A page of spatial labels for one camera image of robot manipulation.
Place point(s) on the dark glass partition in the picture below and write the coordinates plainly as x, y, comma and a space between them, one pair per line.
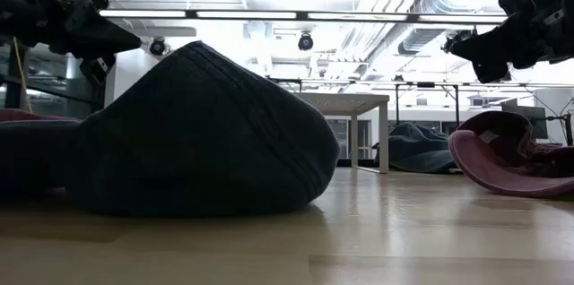
54, 97

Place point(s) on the black computer monitor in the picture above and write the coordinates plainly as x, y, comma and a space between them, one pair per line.
536, 123

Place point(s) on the black ceiling spotlight cluster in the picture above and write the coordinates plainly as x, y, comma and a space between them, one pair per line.
457, 36

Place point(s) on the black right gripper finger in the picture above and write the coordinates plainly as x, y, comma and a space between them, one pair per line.
493, 47
492, 72

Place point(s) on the black metal stand frame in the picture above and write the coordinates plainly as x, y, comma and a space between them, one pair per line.
397, 106

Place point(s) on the black round ceiling spotlight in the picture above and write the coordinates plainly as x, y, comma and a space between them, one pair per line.
305, 42
157, 46

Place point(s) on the white perforated shelf riser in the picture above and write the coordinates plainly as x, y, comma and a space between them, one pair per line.
345, 103

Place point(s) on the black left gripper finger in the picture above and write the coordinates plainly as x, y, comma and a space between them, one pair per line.
98, 70
94, 36

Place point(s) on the overhead LED light bar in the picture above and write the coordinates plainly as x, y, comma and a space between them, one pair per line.
246, 14

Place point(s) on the silver ribbed ventilation duct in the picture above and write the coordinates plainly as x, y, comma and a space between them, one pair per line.
421, 40

